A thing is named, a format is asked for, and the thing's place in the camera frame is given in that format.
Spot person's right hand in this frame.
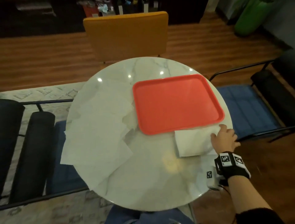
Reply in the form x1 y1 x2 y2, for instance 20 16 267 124
210 124 241 155

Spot red plastic tray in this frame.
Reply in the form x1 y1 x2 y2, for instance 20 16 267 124
132 74 225 136

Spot pile of white paper napkins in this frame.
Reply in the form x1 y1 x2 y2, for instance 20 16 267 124
60 78 139 192

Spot person's right forearm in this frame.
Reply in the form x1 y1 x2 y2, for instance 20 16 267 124
227 176 285 224

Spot person's legs in blue jeans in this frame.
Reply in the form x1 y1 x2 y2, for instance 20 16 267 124
105 205 196 224

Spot blue chair with black bolsters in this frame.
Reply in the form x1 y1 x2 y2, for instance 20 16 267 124
208 50 295 142
0 98 89 210

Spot green cushion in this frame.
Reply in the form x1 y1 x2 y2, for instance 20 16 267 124
234 0 272 36

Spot yellow upholstered chair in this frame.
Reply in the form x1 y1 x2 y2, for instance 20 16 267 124
83 11 169 64

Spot dark wooden shelf unit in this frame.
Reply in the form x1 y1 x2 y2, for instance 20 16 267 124
0 0 209 38

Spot black marker wrist strap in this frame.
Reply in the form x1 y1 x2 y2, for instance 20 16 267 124
214 151 251 186

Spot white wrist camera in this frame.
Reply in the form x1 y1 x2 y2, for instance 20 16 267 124
203 166 229 191

